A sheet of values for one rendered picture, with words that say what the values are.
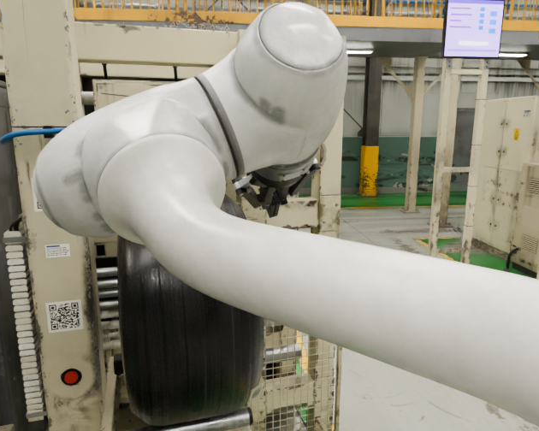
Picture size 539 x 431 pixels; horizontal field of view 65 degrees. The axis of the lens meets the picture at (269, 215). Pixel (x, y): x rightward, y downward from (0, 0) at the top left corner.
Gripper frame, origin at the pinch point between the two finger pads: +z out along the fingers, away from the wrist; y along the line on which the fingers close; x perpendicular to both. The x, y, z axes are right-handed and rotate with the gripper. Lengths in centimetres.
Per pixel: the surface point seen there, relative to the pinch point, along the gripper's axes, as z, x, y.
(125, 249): 22.6, 7.3, -29.9
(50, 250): 27, 14, -47
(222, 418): 52, -35, -23
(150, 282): 19.2, -2.2, -26.2
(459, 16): 261, 202, 282
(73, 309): 35, 1, -47
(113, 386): 60, -18, -50
